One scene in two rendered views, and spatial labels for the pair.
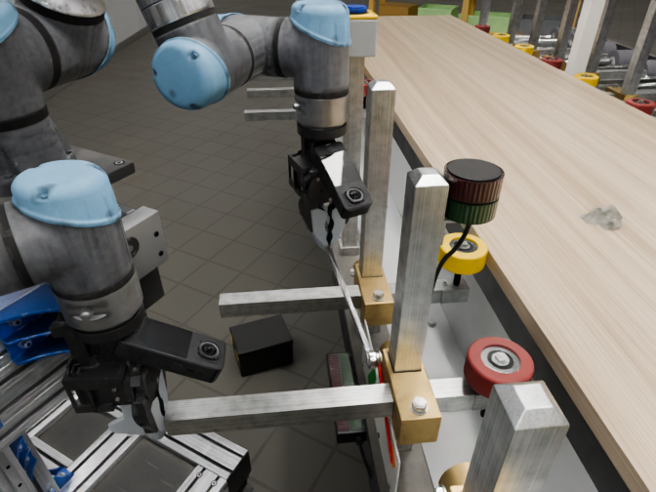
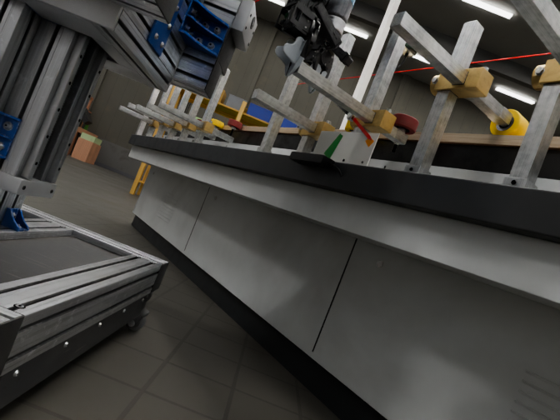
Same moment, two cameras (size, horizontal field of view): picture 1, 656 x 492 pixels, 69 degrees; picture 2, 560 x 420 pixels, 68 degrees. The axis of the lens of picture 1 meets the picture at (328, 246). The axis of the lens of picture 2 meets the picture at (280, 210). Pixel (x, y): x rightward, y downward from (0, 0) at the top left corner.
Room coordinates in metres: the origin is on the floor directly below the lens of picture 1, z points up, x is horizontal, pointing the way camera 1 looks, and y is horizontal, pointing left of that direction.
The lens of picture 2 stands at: (-0.57, 0.59, 0.47)
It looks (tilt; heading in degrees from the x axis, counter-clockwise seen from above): 2 degrees up; 332
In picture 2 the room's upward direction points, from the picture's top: 22 degrees clockwise
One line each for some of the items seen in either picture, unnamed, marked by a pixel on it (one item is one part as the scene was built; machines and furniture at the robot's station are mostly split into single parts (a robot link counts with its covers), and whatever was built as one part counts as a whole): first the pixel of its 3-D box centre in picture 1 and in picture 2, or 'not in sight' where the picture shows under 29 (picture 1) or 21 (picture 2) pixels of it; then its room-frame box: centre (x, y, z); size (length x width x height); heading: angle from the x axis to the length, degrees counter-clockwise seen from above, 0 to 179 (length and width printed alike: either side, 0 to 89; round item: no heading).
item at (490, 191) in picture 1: (471, 180); not in sight; (0.45, -0.15, 1.13); 0.06 x 0.06 x 0.02
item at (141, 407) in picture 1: (143, 402); (307, 41); (0.35, 0.21, 0.91); 0.05 x 0.02 x 0.09; 6
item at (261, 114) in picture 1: (307, 114); (197, 123); (1.64, 0.07, 0.80); 0.44 x 0.03 x 0.04; 96
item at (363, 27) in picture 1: (354, 35); not in sight; (0.95, -0.05, 1.18); 0.07 x 0.07 x 0.08; 6
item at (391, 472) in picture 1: (377, 402); (342, 147); (0.47, -0.07, 0.75); 0.26 x 0.01 x 0.10; 6
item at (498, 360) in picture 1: (492, 387); (399, 135); (0.41, -0.21, 0.85); 0.08 x 0.08 x 0.11
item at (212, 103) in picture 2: not in sight; (210, 109); (1.69, 0.03, 0.91); 0.04 x 0.04 x 0.48; 6
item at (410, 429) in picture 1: (408, 387); (372, 122); (0.42, -0.11, 0.85); 0.14 x 0.06 x 0.05; 6
